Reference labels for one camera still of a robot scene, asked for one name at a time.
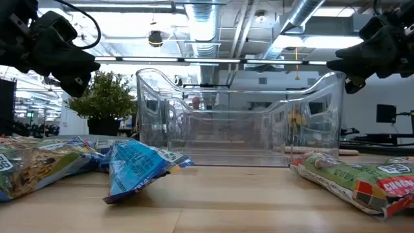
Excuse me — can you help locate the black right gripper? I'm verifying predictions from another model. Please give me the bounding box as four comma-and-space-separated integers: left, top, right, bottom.
326, 6, 414, 95

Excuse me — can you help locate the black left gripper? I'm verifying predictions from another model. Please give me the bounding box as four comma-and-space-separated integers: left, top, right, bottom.
0, 0, 101, 98

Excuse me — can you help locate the green potted plant black pot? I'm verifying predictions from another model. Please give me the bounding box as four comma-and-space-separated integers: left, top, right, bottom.
63, 70, 138, 137

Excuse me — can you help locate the black monitor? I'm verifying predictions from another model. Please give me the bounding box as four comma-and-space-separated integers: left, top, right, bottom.
376, 104, 397, 124

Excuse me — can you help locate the black upright panel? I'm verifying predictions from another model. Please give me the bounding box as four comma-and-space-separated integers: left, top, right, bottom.
0, 78, 17, 137

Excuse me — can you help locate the clear plastic storage bin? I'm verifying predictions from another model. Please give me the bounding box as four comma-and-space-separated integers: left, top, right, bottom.
135, 67, 347, 168
171, 100, 285, 148

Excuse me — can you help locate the long ceiling light strip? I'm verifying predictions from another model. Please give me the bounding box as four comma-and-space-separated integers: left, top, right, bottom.
94, 56, 328, 66

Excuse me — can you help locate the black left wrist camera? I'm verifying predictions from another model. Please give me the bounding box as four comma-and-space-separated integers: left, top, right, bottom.
38, 10, 79, 43

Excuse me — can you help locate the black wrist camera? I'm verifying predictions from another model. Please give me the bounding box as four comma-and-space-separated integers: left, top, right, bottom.
38, 10, 79, 43
358, 15, 386, 41

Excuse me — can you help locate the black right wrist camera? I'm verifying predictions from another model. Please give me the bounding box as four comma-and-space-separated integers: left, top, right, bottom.
358, 15, 386, 41

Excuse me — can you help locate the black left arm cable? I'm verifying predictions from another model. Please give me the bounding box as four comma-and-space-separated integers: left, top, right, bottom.
53, 0, 102, 50

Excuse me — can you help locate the yellow hanging cord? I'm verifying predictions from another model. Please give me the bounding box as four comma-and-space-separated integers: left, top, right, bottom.
294, 47, 301, 81

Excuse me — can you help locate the black aluminium table frame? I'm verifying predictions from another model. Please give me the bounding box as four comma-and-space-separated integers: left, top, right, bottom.
338, 128, 414, 155

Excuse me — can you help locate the silver slanted ceiling duct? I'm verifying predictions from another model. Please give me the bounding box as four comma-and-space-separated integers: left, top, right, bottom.
258, 0, 327, 61

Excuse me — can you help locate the black ceiling dome camera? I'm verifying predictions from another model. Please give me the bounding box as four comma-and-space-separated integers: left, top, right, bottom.
147, 30, 164, 49

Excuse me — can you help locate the silver round ceiling duct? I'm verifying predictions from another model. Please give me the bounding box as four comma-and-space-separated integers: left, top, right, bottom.
184, 0, 221, 85

